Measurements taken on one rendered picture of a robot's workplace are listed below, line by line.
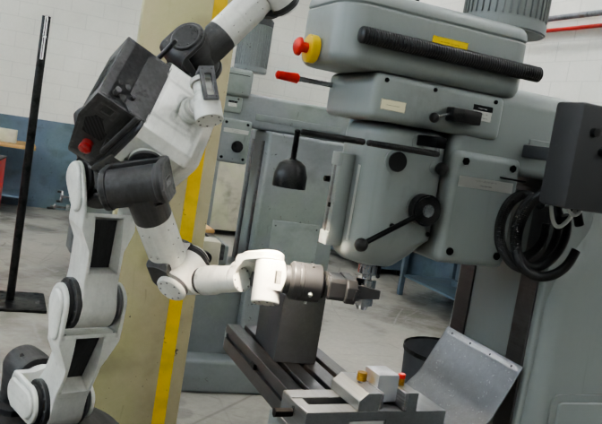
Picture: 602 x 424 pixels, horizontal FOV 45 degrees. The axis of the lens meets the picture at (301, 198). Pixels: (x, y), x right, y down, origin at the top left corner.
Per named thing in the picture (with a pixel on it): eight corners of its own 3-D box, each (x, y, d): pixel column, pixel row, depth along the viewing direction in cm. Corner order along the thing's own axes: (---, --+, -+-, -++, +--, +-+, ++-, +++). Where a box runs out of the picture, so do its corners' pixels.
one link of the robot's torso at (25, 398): (4, 406, 220) (9, 365, 219) (67, 399, 233) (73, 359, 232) (28, 435, 205) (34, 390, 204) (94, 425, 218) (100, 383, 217)
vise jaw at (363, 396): (357, 411, 150) (360, 393, 149) (330, 388, 161) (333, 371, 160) (382, 411, 152) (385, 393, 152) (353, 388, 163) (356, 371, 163)
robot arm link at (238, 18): (284, -2, 204) (229, 52, 199) (258, -40, 197) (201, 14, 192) (305, -1, 194) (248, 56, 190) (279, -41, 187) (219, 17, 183)
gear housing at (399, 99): (370, 118, 150) (378, 70, 149) (322, 114, 173) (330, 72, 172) (500, 142, 163) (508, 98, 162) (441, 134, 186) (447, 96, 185)
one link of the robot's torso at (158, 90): (30, 171, 177) (95, 105, 153) (84, 78, 198) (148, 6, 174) (133, 232, 190) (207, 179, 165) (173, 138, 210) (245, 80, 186)
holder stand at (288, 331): (272, 362, 195) (285, 289, 193) (254, 336, 216) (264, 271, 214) (314, 364, 198) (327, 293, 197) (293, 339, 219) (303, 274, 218)
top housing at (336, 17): (339, 61, 145) (352, -19, 144) (291, 64, 169) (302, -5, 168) (524, 100, 163) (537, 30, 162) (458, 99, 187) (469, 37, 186)
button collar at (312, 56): (310, 61, 154) (314, 32, 153) (299, 62, 159) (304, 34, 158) (318, 63, 154) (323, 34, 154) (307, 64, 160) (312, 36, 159)
